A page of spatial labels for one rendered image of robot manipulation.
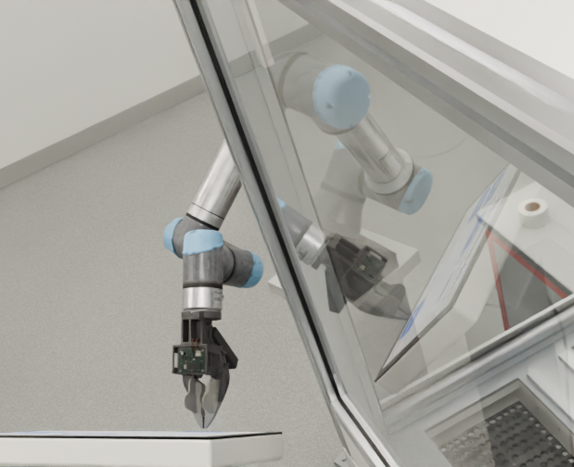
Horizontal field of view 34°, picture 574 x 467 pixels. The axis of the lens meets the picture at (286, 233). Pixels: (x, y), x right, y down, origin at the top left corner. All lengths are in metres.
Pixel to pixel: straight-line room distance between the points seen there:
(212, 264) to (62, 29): 3.19
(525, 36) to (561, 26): 0.02
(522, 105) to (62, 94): 4.49
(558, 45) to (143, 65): 4.45
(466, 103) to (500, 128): 0.02
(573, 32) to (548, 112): 0.12
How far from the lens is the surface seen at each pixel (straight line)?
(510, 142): 0.49
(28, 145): 4.98
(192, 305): 1.72
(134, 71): 4.96
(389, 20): 0.59
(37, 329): 3.94
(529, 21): 0.60
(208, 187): 1.88
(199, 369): 1.68
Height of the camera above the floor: 2.24
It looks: 36 degrees down
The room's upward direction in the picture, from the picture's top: 20 degrees counter-clockwise
